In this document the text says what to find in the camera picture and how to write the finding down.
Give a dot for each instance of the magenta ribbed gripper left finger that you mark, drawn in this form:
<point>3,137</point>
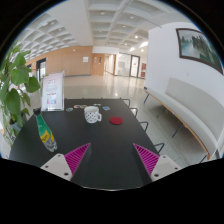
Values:
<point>66,166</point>

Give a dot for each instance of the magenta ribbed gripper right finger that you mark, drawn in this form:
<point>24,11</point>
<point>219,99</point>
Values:
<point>156,166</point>

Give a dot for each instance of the green plastic water bottle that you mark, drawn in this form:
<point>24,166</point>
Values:
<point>45,132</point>

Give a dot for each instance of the black metal chair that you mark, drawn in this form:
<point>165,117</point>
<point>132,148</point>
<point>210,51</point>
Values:
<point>159,146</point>
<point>144,125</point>
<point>134,111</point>
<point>127,101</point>

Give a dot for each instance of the grey-green round coaster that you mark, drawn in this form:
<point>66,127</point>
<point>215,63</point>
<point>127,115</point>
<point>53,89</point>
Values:
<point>69,109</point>

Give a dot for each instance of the white dotted ceramic mug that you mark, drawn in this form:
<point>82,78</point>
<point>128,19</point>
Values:
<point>92,114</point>

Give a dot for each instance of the pink round coaster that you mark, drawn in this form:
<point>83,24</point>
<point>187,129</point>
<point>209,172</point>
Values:
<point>77,106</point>

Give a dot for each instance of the red round coaster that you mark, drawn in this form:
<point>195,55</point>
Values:
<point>116,120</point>

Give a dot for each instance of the long white bench sofa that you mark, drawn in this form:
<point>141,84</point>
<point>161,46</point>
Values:
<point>198,111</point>

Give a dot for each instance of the blue round coaster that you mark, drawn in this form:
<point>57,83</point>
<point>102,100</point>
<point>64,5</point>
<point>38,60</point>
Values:
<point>106,108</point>

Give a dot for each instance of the standing acrylic sign holder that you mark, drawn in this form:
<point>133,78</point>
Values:
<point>53,92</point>

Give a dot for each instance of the green leafy potted plant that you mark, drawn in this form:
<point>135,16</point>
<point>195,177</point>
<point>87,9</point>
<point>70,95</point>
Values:
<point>15,86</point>

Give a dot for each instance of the framed landscape painting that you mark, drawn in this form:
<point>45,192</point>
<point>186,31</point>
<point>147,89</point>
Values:
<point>193,45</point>

